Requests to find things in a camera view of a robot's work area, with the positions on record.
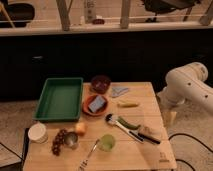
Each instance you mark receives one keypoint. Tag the white paper cup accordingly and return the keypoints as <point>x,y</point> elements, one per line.
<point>38,133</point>

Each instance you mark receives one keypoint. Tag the black chair left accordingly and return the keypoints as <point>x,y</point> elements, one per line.
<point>20,13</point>

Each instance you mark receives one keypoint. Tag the wooden brush block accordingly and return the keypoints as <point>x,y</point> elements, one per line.
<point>151,133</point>

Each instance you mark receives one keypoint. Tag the blue sponge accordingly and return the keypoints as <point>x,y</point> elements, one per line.
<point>97,103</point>

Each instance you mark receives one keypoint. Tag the green plastic tray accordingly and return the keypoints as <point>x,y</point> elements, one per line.
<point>60,100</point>

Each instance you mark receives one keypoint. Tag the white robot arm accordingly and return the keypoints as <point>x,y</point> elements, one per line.
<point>185,83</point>

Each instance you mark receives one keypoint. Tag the green handled peeler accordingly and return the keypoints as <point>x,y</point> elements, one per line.
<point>127,125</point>

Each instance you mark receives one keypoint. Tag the small orange fruit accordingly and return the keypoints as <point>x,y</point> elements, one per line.
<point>80,128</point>

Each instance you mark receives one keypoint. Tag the metal fork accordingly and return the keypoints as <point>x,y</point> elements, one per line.
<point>84,163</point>

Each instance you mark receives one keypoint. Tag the dark red bowl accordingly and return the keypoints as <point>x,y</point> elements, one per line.
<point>100,83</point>

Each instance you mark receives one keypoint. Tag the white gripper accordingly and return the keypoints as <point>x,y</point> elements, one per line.
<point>169,99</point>

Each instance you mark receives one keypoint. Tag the small metal cup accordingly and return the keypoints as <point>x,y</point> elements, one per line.
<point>71,140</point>

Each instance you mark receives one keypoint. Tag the bunch of red grapes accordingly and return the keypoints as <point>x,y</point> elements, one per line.
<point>58,142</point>

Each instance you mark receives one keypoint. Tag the green plastic cup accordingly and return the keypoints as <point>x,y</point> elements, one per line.
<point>107,142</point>

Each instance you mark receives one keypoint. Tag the black white spatula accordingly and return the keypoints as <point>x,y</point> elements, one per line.
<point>110,119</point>

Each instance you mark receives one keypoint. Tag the black office chair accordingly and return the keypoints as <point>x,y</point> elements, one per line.
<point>167,6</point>

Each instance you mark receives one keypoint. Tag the orange bowl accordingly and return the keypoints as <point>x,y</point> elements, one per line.
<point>88,100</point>

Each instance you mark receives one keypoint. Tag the grey folded cloth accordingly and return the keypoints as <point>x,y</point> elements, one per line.
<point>118,91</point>

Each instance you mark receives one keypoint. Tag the yellow banana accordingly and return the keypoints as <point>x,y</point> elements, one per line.
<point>127,104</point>

